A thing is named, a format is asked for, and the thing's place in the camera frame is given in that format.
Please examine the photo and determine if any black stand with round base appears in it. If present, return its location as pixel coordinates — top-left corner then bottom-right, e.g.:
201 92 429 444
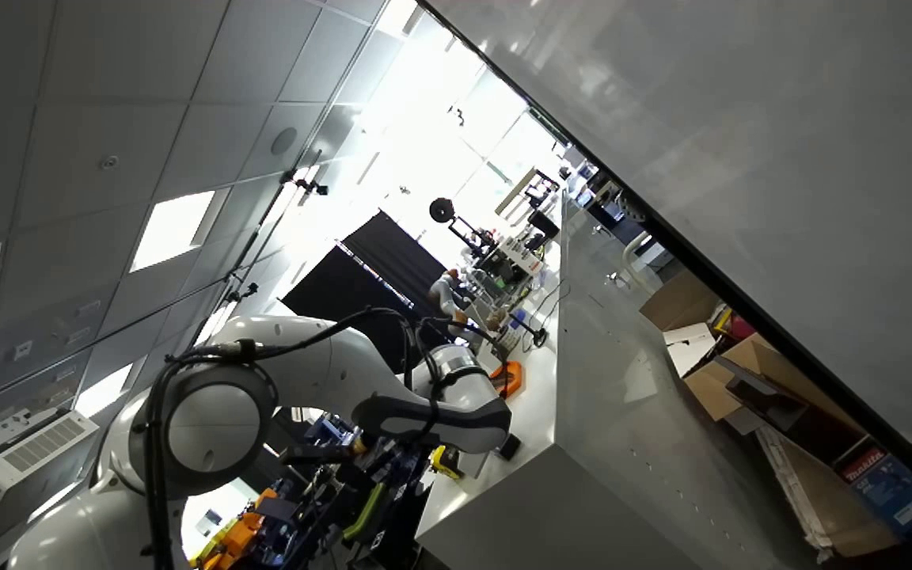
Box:
426 192 505 261

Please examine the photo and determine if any round ceiling speaker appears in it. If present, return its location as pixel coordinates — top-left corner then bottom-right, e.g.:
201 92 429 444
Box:
267 124 304 159

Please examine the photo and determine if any orange plastic tray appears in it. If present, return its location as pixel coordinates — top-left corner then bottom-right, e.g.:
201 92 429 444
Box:
487 358 528 403

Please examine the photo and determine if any white foam sheet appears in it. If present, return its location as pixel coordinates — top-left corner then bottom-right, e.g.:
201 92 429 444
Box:
660 320 725 381

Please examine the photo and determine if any black ceiling rail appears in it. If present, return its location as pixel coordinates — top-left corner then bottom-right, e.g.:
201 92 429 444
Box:
191 171 326 352

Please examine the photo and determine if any open cardboard box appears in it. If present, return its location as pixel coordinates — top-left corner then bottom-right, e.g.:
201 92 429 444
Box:
680 333 903 559

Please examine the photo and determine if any black monitor panel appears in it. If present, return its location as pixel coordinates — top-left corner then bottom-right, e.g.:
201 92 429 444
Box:
281 209 448 352

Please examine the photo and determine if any blue box with label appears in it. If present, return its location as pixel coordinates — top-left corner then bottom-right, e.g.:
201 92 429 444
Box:
845 446 912 548

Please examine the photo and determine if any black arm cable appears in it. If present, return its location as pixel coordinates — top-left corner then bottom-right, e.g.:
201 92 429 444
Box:
139 305 467 570

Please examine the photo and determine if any ceiling light panel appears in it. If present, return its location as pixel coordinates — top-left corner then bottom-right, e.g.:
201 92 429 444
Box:
71 362 132 421
127 185 221 274

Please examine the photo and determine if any white air conditioner unit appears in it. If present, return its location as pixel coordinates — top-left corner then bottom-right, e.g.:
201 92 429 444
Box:
0 408 101 536

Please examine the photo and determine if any small brown cardboard box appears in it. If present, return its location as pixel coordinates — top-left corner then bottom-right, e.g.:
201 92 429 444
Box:
640 268 725 335

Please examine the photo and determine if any orange yellow tool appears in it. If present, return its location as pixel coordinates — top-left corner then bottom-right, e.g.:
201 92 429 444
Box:
187 487 269 570

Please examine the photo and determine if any white table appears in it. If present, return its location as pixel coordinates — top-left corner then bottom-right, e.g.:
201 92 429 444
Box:
412 199 828 570

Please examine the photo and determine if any whiteboard with black frame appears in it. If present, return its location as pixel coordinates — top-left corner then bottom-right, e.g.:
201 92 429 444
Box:
418 0 912 478

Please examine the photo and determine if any yellow black tape measure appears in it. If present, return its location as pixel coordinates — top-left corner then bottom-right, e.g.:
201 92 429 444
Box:
424 441 467 482

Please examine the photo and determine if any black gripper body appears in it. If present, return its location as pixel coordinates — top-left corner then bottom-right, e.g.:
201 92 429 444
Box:
495 429 526 464

